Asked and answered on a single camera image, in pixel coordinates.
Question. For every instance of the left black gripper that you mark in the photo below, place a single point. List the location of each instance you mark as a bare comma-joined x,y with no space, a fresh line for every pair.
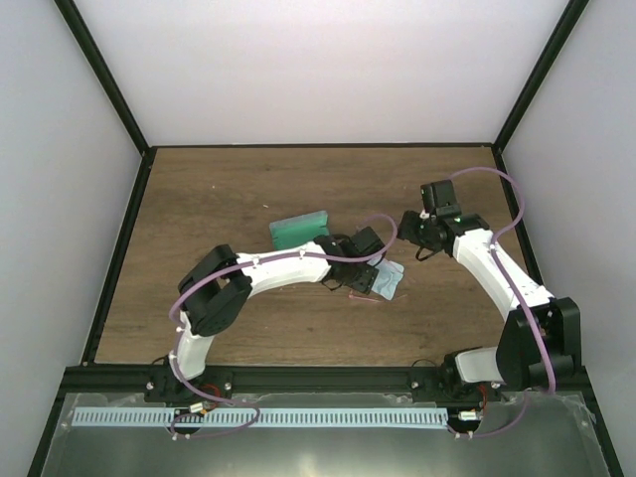
364,280

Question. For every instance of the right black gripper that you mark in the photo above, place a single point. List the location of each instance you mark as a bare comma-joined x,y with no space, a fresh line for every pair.
407,232

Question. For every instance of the pink frame sunglasses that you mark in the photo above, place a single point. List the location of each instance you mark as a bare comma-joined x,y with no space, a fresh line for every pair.
365,298

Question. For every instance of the light blue cleaning cloth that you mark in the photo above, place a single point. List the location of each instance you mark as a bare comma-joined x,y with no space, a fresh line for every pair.
389,276

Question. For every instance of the grey green glasses case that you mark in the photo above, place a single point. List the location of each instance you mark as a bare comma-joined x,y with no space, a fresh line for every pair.
296,231

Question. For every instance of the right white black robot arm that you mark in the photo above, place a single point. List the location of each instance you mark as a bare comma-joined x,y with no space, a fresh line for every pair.
541,341

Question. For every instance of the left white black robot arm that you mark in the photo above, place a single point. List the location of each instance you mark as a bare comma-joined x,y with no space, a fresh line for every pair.
213,293

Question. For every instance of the light blue slotted cable duct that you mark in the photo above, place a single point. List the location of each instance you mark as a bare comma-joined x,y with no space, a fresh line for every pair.
401,417

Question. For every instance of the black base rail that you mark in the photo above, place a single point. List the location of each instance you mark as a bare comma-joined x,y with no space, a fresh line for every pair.
157,383

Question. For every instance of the black enclosure frame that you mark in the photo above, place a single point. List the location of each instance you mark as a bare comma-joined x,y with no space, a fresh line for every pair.
51,441

